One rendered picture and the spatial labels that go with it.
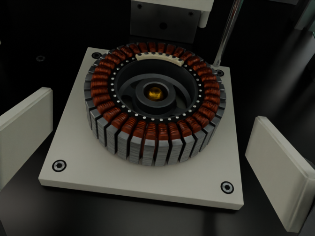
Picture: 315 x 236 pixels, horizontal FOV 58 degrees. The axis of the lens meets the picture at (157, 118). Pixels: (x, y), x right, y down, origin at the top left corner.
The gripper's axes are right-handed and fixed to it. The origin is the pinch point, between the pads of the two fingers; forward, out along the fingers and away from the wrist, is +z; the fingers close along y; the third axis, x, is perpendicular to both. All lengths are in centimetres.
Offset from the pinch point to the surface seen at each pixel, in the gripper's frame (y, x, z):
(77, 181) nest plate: -4.8, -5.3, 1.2
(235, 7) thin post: 5.9, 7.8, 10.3
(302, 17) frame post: 17.6, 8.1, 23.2
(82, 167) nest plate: -4.7, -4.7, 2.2
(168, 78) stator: 1.0, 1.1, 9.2
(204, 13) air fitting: 4.3, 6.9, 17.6
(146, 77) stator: -1.0, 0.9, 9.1
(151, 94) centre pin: -0.3, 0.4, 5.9
